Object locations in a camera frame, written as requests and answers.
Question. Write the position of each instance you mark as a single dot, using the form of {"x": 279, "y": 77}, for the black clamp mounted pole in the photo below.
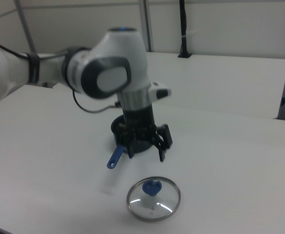
{"x": 183, "y": 26}

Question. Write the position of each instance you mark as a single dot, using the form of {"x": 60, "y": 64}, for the grey diagonal metal pole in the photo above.
{"x": 26, "y": 26}

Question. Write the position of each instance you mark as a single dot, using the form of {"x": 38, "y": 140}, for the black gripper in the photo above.
{"x": 138, "y": 119}

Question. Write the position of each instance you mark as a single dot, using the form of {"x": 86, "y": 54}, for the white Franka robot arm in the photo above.
{"x": 118, "y": 48}

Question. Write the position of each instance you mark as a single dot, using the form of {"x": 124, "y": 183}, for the white rectangular table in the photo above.
{"x": 217, "y": 83}

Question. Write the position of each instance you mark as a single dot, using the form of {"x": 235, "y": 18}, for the glass lid with blue knob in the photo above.
{"x": 154, "y": 209}

